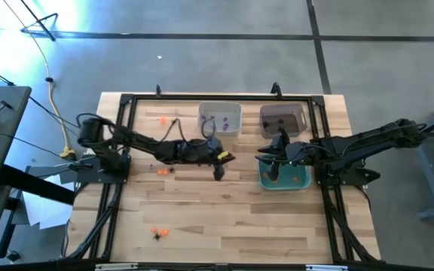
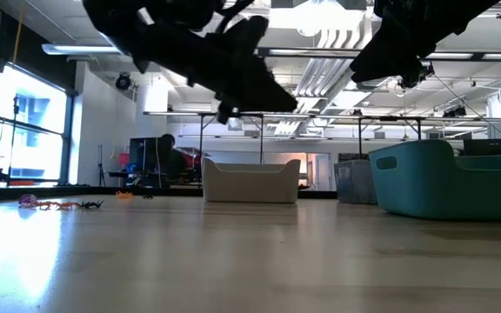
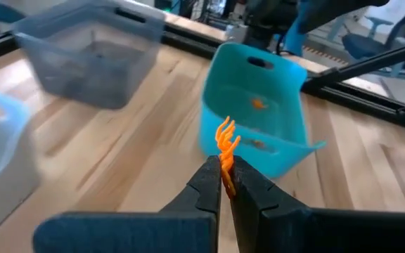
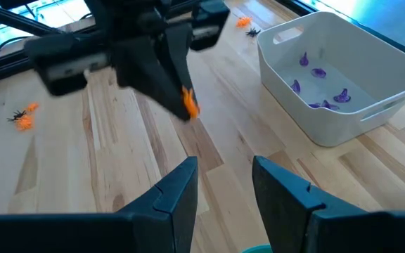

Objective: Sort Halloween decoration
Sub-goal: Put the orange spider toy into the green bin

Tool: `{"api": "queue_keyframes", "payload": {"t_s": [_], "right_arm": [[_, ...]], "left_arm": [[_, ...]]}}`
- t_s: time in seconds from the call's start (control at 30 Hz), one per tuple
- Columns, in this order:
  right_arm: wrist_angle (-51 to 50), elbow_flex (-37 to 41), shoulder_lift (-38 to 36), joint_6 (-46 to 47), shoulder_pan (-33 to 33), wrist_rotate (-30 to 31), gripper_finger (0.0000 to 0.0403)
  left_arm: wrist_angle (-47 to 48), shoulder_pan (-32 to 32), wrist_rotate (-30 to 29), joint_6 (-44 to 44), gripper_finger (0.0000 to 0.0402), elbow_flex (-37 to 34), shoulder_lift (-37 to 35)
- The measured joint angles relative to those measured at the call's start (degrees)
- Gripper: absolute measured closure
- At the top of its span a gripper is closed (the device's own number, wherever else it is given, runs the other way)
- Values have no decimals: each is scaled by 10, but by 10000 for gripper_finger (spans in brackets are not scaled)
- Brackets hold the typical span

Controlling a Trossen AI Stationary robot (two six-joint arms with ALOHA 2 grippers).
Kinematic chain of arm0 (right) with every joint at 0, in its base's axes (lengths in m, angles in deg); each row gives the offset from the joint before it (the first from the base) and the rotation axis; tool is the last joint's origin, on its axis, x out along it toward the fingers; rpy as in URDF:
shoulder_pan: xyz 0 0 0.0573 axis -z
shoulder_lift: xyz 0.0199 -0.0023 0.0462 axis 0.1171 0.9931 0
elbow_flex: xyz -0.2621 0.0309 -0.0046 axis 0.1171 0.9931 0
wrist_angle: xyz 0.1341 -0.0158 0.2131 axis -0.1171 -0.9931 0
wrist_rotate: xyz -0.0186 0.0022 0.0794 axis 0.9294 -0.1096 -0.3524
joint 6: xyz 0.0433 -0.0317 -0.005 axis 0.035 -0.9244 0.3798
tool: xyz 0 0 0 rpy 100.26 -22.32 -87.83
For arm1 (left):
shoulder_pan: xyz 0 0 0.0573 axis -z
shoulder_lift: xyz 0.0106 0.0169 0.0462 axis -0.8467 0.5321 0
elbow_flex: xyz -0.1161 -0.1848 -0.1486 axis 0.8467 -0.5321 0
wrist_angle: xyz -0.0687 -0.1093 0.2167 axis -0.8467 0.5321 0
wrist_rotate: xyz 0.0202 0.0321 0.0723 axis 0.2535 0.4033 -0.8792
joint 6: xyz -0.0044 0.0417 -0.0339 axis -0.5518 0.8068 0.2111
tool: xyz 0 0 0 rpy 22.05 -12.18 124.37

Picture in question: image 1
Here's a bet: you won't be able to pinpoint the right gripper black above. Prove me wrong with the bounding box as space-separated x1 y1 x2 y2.
255 126 310 182

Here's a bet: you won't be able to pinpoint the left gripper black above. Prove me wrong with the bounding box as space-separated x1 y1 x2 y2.
200 135 237 182

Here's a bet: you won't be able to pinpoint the teal plastic bin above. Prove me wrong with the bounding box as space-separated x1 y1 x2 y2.
258 153 313 191

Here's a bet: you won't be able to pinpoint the grey translucent plastic bin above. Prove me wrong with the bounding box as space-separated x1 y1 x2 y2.
258 103 308 140

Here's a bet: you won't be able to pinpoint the white plastic bin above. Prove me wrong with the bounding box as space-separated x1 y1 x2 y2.
197 101 243 137

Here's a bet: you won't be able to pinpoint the white paper sheets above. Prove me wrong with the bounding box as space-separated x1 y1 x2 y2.
20 171 77 230

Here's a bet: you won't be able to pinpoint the black diagonal beam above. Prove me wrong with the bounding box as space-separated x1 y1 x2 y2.
0 164 77 206

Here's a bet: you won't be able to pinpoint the grey desk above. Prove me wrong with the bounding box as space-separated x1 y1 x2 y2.
0 85 32 264

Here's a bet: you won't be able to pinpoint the black metal stand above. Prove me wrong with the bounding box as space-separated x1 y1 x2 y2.
20 0 59 41

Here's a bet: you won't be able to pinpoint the black caster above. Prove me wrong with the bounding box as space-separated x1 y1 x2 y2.
5 249 22 263

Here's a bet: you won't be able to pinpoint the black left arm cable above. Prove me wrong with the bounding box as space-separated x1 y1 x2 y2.
166 117 218 148

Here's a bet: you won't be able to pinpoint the black aluminium frame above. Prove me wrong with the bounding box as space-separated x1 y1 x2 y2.
57 93 386 271

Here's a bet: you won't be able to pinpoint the silver metal bracket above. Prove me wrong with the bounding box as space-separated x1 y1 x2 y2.
94 263 139 271
305 264 350 271

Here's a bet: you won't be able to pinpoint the yellow cable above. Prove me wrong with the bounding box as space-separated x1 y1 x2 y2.
1 0 78 161

